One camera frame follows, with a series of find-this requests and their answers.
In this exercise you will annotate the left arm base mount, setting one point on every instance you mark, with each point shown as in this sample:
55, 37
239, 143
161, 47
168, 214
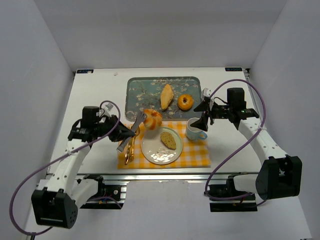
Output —
106, 194

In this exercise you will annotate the round twisted bread roll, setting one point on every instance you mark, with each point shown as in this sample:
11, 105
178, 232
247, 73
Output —
153, 119

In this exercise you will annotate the yellow checkered placemat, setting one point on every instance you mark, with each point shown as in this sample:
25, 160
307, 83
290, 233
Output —
195, 154

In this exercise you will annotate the white and blue cup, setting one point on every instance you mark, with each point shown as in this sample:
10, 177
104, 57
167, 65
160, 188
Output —
193, 133

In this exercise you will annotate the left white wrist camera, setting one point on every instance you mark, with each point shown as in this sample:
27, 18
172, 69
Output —
105, 110

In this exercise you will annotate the gold knife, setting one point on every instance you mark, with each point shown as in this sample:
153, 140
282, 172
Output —
130, 152

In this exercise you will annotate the blue floral tray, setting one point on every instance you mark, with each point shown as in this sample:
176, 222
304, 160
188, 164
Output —
145, 93

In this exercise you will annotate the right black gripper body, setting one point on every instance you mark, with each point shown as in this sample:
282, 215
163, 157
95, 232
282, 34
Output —
209, 113

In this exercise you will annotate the metal serving tongs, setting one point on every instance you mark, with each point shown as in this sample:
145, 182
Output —
141, 116

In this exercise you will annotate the white and green plate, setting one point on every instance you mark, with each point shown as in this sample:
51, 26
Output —
155, 151

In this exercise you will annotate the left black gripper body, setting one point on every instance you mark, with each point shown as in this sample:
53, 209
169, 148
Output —
116, 128

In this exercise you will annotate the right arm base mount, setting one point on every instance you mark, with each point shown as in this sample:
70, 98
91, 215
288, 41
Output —
224, 198

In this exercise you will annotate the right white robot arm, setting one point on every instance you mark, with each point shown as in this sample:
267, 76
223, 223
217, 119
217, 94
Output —
280, 173

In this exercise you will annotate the left blue corner label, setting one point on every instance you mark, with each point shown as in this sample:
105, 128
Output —
84, 71

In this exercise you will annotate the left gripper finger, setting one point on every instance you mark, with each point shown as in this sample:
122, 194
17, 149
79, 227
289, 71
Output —
120, 127
120, 135

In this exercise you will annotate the blue corner label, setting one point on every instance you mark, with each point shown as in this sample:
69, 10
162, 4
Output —
233, 69
84, 71

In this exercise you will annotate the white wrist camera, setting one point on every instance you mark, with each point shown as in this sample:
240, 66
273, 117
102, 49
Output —
105, 110
206, 93

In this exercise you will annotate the brown seeded bread slice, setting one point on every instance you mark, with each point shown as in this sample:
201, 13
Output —
168, 140

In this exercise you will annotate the orange ring donut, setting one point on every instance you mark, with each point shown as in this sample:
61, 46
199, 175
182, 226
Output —
185, 102

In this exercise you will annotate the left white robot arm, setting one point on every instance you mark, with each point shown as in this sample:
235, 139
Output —
58, 202

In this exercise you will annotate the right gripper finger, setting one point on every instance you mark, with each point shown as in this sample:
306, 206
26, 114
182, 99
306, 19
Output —
204, 106
201, 123

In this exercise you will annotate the long pale bread loaf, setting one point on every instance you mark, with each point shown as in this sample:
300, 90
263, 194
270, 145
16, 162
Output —
166, 96

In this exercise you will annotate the gold spoon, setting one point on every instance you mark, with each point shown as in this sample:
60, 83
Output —
137, 132

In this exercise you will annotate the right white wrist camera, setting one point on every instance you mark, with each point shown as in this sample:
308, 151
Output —
206, 93

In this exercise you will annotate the right blue corner label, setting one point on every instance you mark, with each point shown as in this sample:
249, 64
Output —
233, 69

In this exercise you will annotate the aluminium front rail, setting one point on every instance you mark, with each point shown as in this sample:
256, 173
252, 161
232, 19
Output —
125, 178

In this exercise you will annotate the gold fork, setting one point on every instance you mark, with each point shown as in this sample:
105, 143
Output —
125, 155

